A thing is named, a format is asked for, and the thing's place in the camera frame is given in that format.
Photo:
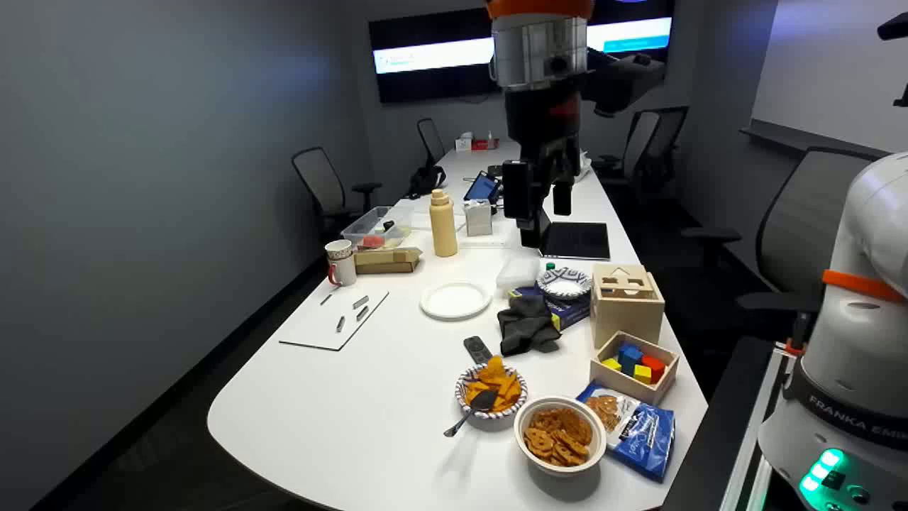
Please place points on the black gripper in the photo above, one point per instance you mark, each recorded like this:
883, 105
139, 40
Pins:
545, 128

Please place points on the wooden shape sorter box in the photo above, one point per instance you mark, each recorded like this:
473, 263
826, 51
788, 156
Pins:
626, 300

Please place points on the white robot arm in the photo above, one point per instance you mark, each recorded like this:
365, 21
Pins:
835, 246

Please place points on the blue patterned bowl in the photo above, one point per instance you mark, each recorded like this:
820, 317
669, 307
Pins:
562, 285

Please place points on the black bag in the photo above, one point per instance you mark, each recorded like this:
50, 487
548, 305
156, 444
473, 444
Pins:
424, 180

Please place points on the yellow mustard bottle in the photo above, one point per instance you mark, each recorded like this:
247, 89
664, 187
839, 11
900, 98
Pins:
443, 221

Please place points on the black cloth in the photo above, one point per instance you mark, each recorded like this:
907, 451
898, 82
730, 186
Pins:
525, 325

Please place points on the white round plate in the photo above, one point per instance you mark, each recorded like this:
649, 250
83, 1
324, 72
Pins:
456, 301

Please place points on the clear plastic container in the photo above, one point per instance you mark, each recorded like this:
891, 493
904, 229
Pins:
369, 221

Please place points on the wooden tray of blocks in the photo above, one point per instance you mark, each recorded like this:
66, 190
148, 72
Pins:
634, 366

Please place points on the black office chair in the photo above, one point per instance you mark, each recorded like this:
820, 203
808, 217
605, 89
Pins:
335, 206

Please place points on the patterned bowl of chips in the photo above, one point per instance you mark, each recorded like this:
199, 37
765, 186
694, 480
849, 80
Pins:
501, 379

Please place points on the metal spoon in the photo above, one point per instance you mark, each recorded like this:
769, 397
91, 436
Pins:
483, 402

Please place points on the white cutting board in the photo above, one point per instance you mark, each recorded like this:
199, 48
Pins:
329, 319

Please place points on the white bowl of pretzels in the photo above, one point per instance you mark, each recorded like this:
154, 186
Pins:
561, 436

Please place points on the grey office chair right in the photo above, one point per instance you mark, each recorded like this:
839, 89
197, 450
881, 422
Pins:
792, 241

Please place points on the blue snack bag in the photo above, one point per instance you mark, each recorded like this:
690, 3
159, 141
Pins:
640, 436

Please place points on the wall monitor screen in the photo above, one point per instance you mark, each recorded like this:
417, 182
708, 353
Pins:
447, 55

